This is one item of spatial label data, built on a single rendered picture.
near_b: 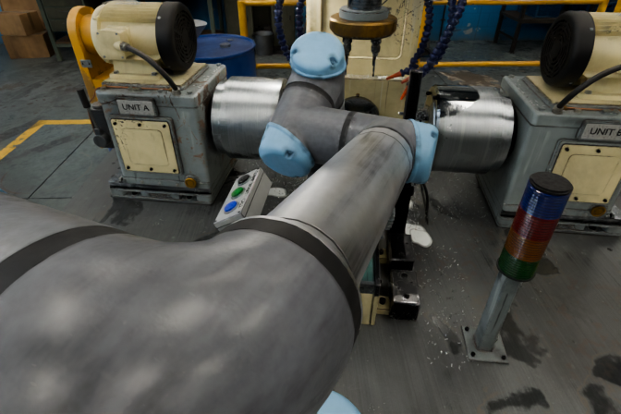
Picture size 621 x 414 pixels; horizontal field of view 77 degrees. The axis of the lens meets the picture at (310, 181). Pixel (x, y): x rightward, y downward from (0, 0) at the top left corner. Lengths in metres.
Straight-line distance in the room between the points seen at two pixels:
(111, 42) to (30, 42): 5.44
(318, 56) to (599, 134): 0.82
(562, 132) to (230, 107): 0.86
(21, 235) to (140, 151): 1.06
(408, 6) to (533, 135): 0.53
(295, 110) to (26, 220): 0.36
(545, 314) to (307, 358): 0.94
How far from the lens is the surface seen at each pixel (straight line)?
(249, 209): 0.79
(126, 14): 1.21
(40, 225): 0.20
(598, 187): 1.27
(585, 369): 1.03
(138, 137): 1.22
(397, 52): 1.35
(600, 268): 1.27
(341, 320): 0.18
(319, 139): 0.48
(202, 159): 1.19
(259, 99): 1.11
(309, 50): 0.54
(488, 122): 1.12
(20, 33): 6.59
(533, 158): 1.17
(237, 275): 0.16
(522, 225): 0.72
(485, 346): 0.94
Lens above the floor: 1.55
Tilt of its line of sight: 34 degrees down
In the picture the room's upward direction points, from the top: straight up
